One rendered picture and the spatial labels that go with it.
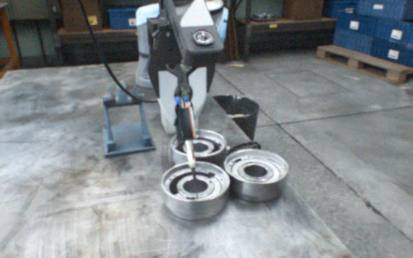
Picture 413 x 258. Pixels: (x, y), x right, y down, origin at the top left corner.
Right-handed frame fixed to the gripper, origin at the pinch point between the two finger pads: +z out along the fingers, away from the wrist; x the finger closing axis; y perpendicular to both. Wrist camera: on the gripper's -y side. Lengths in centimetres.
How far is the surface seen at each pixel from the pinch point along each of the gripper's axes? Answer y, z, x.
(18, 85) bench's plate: 67, 13, 35
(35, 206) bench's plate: 2.7, 13.1, 23.2
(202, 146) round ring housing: 9.8, 11.1, -5.9
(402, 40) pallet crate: 238, 56, -289
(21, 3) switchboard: 380, 22, 82
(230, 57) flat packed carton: 349, 89, -145
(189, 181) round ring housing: -1.4, 10.7, -0.4
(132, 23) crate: 353, 43, -29
